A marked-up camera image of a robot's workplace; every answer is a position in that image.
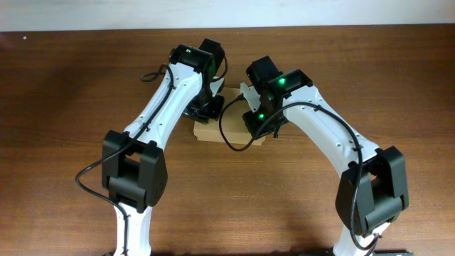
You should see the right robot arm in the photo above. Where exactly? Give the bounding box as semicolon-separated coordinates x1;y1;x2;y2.
241;56;409;255

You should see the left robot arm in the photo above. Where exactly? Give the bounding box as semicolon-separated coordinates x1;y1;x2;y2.
102;38;225;255

